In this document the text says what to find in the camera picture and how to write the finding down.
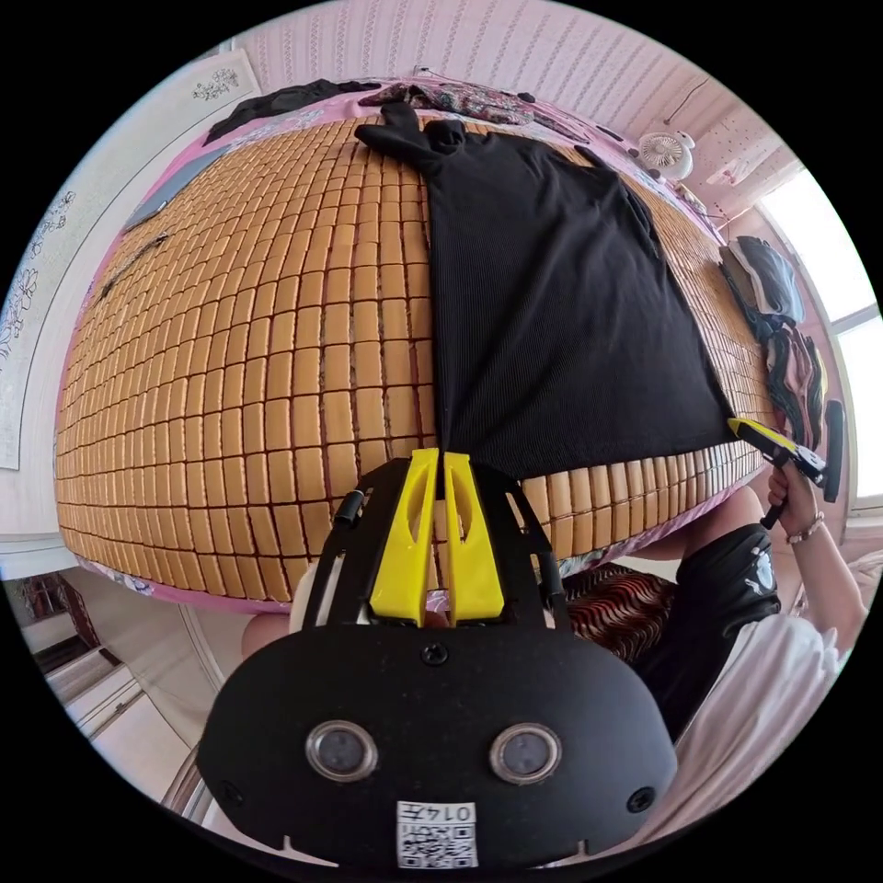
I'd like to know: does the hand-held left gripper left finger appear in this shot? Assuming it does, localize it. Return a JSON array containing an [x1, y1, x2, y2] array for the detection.
[[370, 448, 440, 625]]

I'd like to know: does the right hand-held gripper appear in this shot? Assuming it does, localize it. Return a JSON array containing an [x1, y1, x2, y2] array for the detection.
[[728, 416, 829, 531]]

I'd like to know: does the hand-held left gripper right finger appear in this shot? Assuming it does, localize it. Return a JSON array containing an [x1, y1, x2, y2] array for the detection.
[[444, 453, 503, 625]]

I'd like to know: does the black long sleeve shirt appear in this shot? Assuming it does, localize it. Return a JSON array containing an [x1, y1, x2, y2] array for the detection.
[[355, 103, 740, 481]]

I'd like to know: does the person's right forearm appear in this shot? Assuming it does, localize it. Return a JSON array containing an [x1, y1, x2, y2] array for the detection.
[[789, 523, 872, 625]]

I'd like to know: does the person's right hand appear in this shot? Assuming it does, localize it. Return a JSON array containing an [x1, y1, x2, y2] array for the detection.
[[766, 470, 826, 546]]

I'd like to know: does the red black patterned cloth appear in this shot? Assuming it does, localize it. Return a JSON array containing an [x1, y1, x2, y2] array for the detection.
[[568, 565, 681, 660]]

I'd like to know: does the pile of clothes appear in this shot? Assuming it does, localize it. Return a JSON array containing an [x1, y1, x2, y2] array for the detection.
[[717, 234, 829, 450]]

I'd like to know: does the window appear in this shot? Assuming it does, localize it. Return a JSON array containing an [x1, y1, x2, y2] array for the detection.
[[755, 162, 883, 519]]

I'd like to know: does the bed with woven bamboo mat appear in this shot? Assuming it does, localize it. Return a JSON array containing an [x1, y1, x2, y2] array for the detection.
[[52, 75, 795, 619]]

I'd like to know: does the person's body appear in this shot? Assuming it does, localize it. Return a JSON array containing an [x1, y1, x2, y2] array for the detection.
[[241, 482, 883, 836]]

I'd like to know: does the small white fan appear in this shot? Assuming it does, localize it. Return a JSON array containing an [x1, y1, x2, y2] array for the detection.
[[637, 129, 694, 182]]

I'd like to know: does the dark floral patterned cloth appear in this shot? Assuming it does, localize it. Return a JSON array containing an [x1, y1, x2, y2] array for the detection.
[[358, 79, 578, 136]]

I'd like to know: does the grey flat pad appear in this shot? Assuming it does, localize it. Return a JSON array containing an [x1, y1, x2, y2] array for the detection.
[[122, 146, 229, 235]]

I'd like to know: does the black garment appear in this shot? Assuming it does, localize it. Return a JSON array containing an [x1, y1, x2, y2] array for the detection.
[[205, 79, 387, 146]]

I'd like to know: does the black cord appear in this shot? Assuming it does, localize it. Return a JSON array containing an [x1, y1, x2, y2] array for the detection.
[[96, 233, 172, 302]]

